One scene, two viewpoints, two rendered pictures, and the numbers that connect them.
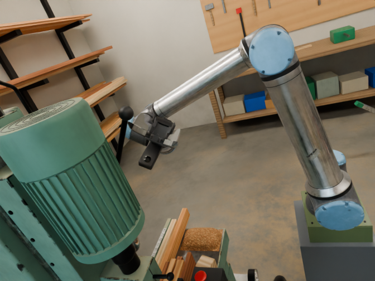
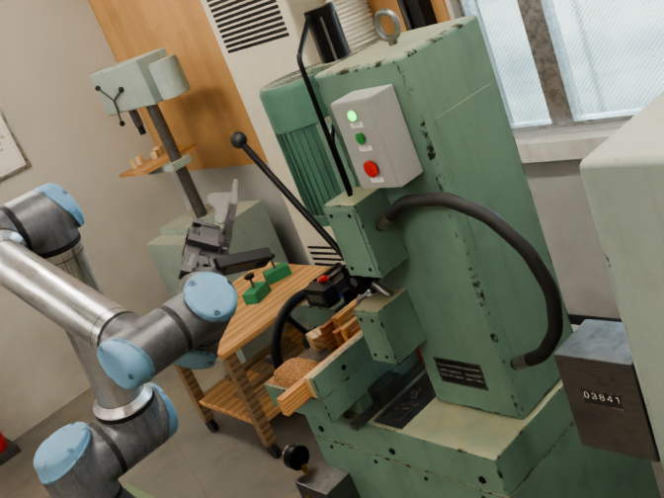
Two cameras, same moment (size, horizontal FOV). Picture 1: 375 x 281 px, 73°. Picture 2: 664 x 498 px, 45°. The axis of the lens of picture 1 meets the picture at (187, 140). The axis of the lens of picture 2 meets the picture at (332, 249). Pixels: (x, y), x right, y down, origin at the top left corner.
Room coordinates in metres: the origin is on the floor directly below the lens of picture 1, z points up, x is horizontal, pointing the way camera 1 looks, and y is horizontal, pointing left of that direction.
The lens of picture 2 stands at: (1.97, 1.01, 1.71)
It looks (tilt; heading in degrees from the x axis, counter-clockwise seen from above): 19 degrees down; 210
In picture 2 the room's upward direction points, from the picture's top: 22 degrees counter-clockwise
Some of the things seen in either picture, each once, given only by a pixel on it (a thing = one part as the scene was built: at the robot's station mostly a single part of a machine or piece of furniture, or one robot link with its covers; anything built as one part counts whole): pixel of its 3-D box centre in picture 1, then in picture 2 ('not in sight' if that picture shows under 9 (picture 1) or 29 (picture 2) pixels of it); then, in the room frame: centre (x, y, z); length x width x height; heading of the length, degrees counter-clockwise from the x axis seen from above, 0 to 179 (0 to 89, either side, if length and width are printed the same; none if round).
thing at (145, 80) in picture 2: not in sight; (199, 207); (-1.23, -1.44, 0.79); 0.62 x 0.48 x 1.58; 68
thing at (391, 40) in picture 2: not in sight; (387, 27); (0.61, 0.51, 1.55); 0.06 x 0.02 x 0.07; 65
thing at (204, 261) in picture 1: (206, 266); (318, 339); (0.54, 0.07, 0.92); 0.05 x 0.04 x 0.04; 47
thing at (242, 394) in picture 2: not in sight; (264, 344); (-0.56, -0.92, 0.32); 0.66 x 0.57 x 0.64; 154
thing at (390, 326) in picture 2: not in sight; (388, 325); (0.71, 0.35, 1.02); 0.09 x 0.07 x 0.12; 155
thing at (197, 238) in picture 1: (200, 236); (297, 369); (0.66, 0.07, 0.92); 0.14 x 0.09 x 0.04; 65
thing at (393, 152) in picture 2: not in sight; (376, 138); (0.75, 0.48, 1.40); 0.10 x 0.06 x 0.16; 65
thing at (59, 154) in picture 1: (79, 180); (323, 144); (0.49, 0.24, 1.35); 0.18 x 0.18 x 0.31
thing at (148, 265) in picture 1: (132, 276); not in sight; (0.50, 0.26, 1.03); 0.14 x 0.07 x 0.09; 65
